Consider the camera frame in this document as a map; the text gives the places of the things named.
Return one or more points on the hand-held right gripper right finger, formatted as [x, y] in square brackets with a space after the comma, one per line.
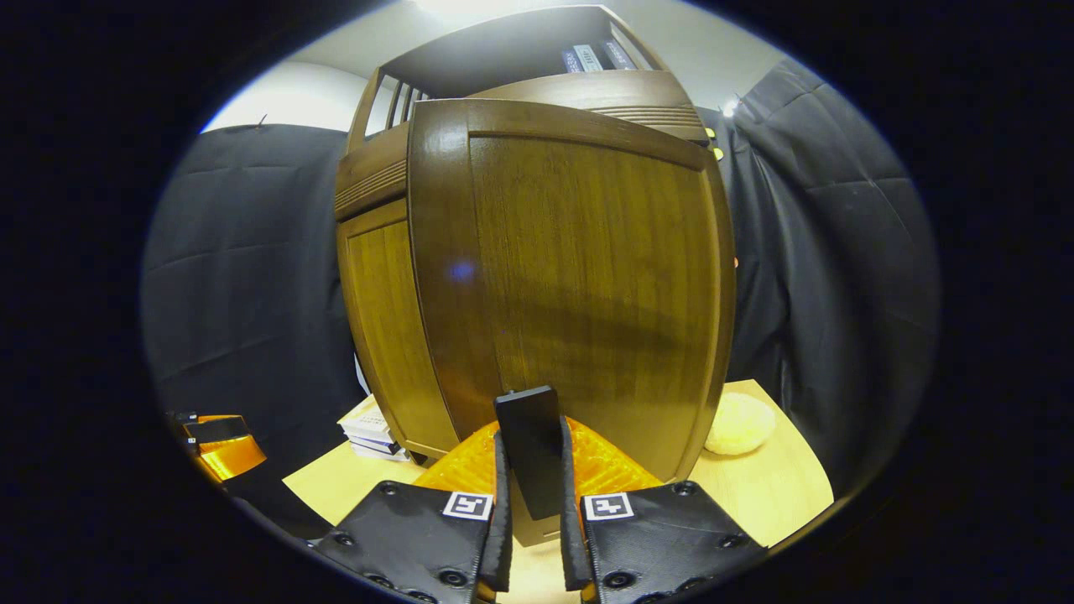
[570, 537]

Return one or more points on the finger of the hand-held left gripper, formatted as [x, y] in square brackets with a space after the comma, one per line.
[231, 457]

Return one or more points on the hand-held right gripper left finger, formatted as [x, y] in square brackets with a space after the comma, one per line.
[502, 537]

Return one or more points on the wooden double-door shoe cabinet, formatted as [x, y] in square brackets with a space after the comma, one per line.
[386, 335]

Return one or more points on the wooden cabinet door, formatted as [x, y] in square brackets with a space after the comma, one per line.
[390, 335]
[587, 277]

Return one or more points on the stack of white books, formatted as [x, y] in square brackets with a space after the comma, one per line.
[369, 424]

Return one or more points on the black backdrop cloth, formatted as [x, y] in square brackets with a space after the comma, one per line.
[243, 277]

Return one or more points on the yellow plush toy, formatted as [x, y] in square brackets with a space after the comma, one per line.
[738, 424]

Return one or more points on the wooden ribbed drawer front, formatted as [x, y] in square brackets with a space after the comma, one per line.
[369, 180]

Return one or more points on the dark blue book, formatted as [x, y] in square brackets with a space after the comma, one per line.
[570, 60]

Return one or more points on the grey book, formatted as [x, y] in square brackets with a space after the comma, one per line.
[587, 57]

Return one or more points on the black book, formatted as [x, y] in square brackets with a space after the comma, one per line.
[618, 54]

